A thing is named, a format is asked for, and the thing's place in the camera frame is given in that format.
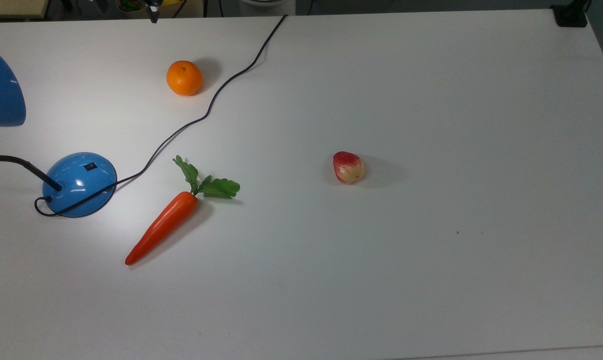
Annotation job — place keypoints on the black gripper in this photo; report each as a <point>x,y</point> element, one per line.
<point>152,3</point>

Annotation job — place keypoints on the blue desk lamp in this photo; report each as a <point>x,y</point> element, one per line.
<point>79,185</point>

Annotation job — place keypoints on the orange fruit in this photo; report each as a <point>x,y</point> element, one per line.
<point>184,78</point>

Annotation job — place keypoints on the white round container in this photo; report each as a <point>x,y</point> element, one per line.
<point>266,5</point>

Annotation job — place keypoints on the wooden box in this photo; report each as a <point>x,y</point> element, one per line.
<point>11,7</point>

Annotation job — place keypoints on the toy carrot with green leaves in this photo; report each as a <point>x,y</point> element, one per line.
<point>166,222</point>

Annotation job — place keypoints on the red and cream toy peach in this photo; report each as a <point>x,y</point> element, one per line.
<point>348,168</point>

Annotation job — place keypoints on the black table clamp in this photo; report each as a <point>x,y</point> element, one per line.
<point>570,14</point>

